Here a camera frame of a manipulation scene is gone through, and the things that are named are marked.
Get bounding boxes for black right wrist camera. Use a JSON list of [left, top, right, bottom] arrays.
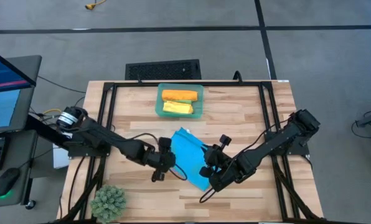
[[218, 134, 233, 150]]

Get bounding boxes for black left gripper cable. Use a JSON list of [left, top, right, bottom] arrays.
[[168, 163, 189, 182]]

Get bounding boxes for grey desk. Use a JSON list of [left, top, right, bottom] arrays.
[[0, 55, 43, 209]]

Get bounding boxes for teal translucent plastic basket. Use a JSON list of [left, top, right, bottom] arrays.
[[155, 83, 204, 119]]

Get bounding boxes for white box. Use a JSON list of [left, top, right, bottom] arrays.
[[52, 142, 71, 170]]

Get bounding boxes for yellow microfiber towel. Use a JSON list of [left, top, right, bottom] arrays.
[[162, 100, 194, 115]]

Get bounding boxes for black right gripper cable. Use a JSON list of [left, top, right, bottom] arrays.
[[199, 188, 218, 204]]

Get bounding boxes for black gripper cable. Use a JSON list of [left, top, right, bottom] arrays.
[[199, 188, 218, 204], [168, 163, 189, 182]]

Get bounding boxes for yellow extension plug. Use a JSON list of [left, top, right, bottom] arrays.
[[85, 0, 107, 10]]

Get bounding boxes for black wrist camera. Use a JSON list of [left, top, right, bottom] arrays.
[[158, 136, 173, 153], [218, 134, 233, 150]]

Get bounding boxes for black perforated computer case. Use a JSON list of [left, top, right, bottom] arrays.
[[124, 58, 202, 81]]

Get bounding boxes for small artificial green plant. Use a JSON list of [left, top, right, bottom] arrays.
[[90, 185, 128, 224]]

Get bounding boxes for yellow cable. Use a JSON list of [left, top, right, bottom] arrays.
[[42, 108, 63, 118]]

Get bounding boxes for black computer mouse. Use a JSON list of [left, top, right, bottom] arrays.
[[0, 167, 21, 198]]

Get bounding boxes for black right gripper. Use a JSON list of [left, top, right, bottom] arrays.
[[199, 146, 236, 191]]

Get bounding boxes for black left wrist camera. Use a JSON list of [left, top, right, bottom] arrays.
[[158, 136, 173, 153]]

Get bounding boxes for computer monitor with blue screen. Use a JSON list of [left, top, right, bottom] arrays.
[[0, 45, 37, 135]]

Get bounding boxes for blue microfiber towel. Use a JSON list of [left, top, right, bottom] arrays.
[[170, 126, 212, 192]]

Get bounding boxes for orange microfiber towel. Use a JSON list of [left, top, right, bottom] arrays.
[[161, 89, 199, 103]]

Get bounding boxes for black aluminium table frame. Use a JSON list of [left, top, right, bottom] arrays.
[[59, 79, 325, 224]]

